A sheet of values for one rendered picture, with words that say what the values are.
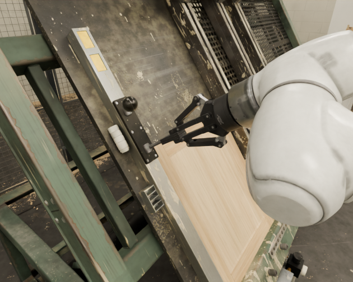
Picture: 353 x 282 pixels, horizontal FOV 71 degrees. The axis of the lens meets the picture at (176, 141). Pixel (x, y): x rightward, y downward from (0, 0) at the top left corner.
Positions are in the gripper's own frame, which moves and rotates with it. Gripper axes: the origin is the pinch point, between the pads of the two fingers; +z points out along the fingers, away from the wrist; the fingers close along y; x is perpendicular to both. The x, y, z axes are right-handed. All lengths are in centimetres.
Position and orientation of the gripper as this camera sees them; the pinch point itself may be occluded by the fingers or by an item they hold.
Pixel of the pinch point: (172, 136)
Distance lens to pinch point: 63.1
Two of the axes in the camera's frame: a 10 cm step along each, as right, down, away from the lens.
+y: 4.6, 8.8, 0.9
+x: 6.0, -3.9, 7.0
